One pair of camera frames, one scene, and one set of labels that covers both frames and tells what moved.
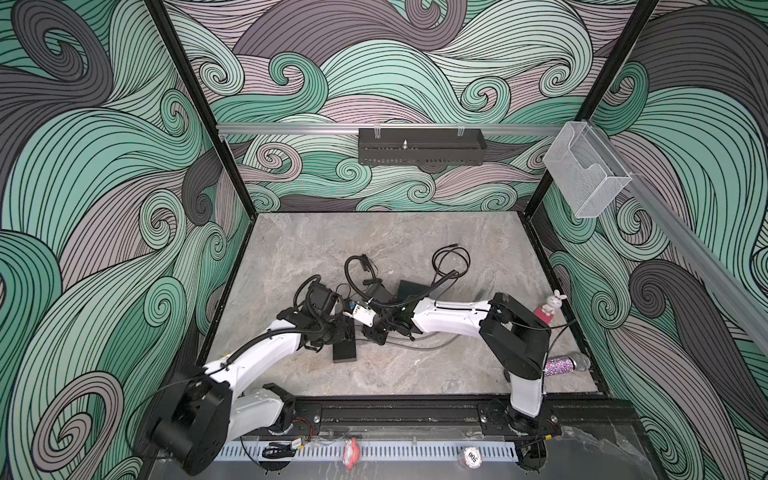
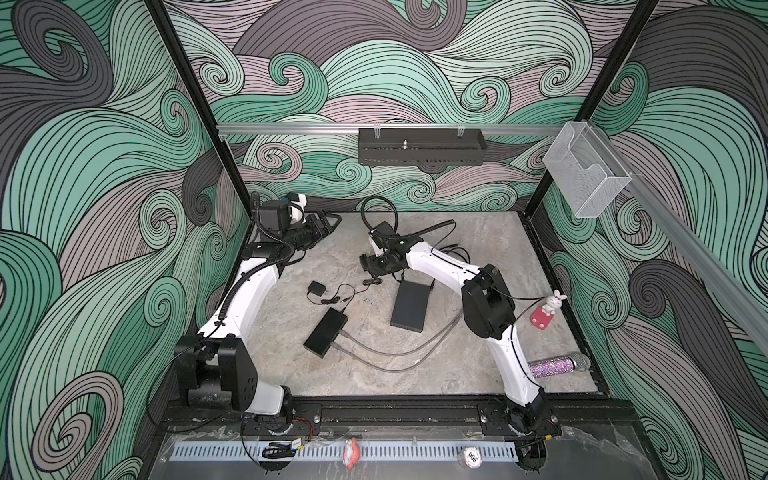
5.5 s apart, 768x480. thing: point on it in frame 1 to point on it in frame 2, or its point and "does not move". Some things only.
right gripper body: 380,326 to 379,264
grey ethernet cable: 423,349 to 345,334
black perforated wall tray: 421,146 does not move
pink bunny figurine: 546,312 does not move
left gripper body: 337,330 to 307,234
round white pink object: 472,458 does not move
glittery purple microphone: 558,365 does not move
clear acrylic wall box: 586,171 does not move
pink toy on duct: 351,453 does not move
